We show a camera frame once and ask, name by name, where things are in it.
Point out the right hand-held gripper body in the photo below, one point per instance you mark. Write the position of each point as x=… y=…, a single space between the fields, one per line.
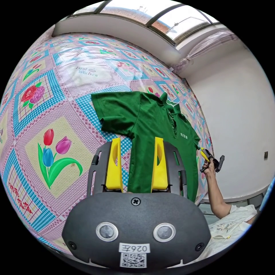
x=207 y=158

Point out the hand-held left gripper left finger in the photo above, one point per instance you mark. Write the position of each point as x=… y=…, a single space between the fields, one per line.
x=113 y=167

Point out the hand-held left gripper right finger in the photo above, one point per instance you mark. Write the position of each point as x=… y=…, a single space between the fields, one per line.
x=160 y=171

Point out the green t-shirt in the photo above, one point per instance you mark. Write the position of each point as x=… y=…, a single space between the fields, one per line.
x=148 y=129

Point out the person's right forearm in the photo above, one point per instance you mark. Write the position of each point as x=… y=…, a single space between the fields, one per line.
x=216 y=193

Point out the person's right hand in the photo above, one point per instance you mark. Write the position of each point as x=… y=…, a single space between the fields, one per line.
x=208 y=168

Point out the person's body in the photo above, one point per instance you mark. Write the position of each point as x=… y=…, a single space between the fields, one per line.
x=234 y=227

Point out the bed with floral printed sheet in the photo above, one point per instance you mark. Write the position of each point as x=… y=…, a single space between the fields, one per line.
x=53 y=107

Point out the pink curtain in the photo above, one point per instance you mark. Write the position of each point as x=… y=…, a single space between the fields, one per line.
x=202 y=49

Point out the window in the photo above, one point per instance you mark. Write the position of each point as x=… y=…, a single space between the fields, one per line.
x=154 y=15

